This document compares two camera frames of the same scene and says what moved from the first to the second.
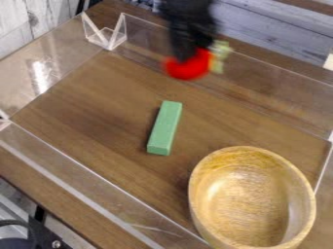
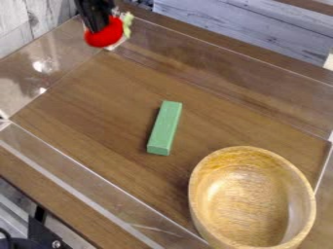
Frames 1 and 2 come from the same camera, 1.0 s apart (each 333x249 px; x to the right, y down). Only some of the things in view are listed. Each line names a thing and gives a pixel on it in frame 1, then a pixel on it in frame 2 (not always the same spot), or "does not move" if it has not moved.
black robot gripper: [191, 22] -> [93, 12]
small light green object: [218, 49] -> [126, 20]
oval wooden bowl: [251, 200] does not move
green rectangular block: [166, 127] does not move
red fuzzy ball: [192, 69] -> [105, 36]
